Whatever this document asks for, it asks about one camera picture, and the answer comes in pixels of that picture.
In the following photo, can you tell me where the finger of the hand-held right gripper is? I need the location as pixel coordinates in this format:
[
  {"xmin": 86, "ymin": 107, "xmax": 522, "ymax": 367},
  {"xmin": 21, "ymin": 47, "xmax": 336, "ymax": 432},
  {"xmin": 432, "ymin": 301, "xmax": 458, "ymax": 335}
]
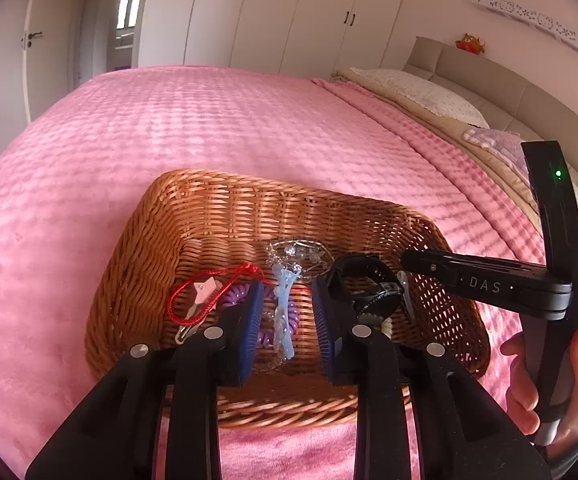
[{"xmin": 401, "ymin": 249, "xmax": 463, "ymax": 288}]

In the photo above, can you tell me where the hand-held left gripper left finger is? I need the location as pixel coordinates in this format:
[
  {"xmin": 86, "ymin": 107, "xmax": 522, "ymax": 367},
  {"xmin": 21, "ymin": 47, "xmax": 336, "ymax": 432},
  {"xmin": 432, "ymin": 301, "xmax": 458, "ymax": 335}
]
[{"xmin": 25, "ymin": 280, "xmax": 266, "ymax": 480}]

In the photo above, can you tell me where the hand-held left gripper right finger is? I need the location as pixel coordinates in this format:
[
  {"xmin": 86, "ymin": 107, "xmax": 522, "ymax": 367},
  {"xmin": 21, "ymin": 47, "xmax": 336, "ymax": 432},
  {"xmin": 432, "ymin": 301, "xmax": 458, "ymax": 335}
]
[{"xmin": 312, "ymin": 276, "xmax": 552, "ymax": 480}]

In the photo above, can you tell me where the purple spiral hair tie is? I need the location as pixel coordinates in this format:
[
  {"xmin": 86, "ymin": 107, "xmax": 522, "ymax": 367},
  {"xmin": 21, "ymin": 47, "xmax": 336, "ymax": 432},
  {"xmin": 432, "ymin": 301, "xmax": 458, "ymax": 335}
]
[{"xmin": 219, "ymin": 285, "xmax": 300, "ymax": 348}]

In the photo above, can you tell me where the pearl chain bracelet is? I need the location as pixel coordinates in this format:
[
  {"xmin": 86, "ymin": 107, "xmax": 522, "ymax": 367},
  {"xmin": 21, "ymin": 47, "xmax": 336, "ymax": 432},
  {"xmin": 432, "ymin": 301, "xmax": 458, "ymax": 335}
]
[{"xmin": 254, "ymin": 355, "xmax": 290, "ymax": 375}]

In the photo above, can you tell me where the pale beaded bracelet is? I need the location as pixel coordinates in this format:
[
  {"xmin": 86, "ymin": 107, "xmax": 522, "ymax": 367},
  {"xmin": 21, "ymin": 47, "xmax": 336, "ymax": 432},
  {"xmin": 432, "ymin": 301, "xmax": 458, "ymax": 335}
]
[{"xmin": 361, "ymin": 310, "xmax": 394, "ymax": 340}]

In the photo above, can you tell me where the light blue hair clip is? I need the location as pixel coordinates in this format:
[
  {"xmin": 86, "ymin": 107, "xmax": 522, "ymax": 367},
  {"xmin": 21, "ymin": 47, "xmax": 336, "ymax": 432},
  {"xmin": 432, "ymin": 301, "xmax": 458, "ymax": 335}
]
[{"xmin": 271, "ymin": 265, "xmax": 302, "ymax": 360}]

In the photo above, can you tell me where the red cord white charm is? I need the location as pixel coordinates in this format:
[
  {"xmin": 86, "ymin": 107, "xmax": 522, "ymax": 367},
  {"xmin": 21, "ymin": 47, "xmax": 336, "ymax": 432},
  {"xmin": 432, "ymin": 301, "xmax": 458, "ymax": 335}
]
[{"xmin": 165, "ymin": 262, "xmax": 264, "ymax": 330}]

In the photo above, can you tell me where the black wrist watch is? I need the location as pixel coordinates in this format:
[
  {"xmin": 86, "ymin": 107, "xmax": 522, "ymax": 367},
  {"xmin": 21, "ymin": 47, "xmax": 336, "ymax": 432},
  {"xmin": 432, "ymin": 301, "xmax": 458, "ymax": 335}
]
[{"xmin": 326, "ymin": 253, "xmax": 404, "ymax": 318}]

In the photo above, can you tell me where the metal hair clip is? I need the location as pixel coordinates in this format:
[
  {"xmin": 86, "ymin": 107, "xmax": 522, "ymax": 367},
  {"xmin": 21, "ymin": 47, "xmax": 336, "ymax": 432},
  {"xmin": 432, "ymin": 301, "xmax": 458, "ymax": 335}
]
[{"xmin": 175, "ymin": 321, "xmax": 204, "ymax": 346}]

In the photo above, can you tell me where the clear crystal bracelet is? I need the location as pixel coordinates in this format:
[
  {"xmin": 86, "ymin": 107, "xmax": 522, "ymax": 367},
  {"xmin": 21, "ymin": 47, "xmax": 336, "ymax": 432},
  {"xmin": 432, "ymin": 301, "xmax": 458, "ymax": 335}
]
[{"xmin": 267, "ymin": 239, "xmax": 332, "ymax": 281}]

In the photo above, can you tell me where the brown wicker basket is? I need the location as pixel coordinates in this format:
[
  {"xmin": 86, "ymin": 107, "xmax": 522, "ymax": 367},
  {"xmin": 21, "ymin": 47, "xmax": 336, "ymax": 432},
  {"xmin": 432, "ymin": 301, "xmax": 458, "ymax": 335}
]
[{"xmin": 85, "ymin": 168, "xmax": 491, "ymax": 429}]

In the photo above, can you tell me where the person's right hand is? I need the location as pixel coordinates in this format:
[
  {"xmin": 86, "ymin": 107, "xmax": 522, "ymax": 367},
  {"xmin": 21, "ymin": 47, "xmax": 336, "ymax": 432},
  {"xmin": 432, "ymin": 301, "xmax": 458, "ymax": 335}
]
[{"xmin": 501, "ymin": 327, "xmax": 578, "ymax": 457}]

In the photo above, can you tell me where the purple patterned pillow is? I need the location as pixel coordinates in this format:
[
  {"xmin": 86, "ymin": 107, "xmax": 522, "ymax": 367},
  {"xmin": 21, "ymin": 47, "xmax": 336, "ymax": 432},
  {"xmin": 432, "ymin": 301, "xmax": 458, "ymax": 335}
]
[{"xmin": 464, "ymin": 127, "xmax": 578, "ymax": 281}]

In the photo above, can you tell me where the beige padded headboard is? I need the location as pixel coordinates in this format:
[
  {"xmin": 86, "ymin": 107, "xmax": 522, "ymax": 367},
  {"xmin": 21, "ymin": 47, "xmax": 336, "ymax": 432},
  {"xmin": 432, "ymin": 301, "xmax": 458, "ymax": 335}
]
[{"xmin": 403, "ymin": 36, "xmax": 578, "ymax": 201}]

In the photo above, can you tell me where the white floral pillow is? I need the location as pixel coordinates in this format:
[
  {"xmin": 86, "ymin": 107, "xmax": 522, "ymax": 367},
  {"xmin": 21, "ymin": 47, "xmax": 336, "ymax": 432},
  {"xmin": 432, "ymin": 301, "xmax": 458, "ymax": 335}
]
[{"xmin": 351, "ymin": 67, "xmax": 490, "ymax": 128}]

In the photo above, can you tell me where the pink plush blanket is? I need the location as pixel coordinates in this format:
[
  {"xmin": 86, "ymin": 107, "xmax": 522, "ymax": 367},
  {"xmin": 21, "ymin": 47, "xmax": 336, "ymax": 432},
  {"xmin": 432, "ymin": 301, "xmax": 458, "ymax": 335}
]
[{"xmin": 0, "ymin": 65, "xmax": 578, "ymax": 480}]

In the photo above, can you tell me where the red plush toy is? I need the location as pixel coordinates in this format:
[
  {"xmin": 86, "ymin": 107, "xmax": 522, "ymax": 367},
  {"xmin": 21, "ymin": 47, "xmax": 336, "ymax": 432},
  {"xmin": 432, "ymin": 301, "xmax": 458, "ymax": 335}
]
[{"xmin": 456, "ymin": 33, "xmax": 487, "ymax": 55}]

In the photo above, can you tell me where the white wardrobe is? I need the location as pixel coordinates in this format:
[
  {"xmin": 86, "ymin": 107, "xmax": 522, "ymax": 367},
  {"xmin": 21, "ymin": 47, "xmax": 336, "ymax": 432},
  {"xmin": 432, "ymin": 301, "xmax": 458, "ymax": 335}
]
[{"xmin": 137, "ymin": 0, "xmax": 414, "ymax": 81}]

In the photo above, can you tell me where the white door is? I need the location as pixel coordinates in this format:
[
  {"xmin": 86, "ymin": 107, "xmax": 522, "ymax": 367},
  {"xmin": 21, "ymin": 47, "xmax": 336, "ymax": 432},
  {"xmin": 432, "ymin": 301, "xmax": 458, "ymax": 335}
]
[{"xmin": 21, "ymin": 0, "xmax": 94, "ymax": 123}]

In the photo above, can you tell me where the white cutout wall shelf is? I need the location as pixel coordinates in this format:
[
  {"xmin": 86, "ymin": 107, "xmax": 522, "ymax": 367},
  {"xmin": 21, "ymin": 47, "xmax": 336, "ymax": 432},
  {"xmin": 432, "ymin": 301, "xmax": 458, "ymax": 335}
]
[{"xmin": 473, "ymin": 0, "xmax": 578, "ymax": 73}]

